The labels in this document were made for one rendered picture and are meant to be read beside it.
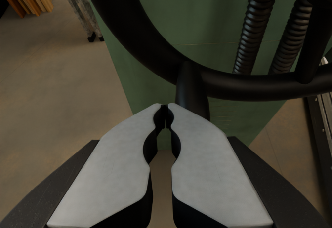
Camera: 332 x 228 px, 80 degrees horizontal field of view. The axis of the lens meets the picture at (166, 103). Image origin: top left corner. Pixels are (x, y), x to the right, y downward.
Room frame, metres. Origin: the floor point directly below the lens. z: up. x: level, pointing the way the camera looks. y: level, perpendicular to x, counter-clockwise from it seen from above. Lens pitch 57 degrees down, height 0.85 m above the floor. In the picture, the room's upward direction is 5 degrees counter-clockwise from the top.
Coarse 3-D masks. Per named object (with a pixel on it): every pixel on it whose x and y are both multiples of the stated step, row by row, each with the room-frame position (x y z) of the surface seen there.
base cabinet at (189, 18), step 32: (160, 0) 0.30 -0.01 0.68; (192, 0) 0.30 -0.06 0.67; (224, 0) 0.29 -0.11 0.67; (288, 0) 0.29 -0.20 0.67; (160, 32) 0.30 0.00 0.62; (192, 32) 0.30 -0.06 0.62; (224, 32) 0.29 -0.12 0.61; (128, 64) 0.31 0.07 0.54; (224, 64) 0.29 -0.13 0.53; (256, 64) 0.28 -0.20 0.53; (128, 96) 0.31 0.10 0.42; (160, 96) 0.30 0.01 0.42; (224, 128) 0.28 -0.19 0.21; (256, 128) 0.28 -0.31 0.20
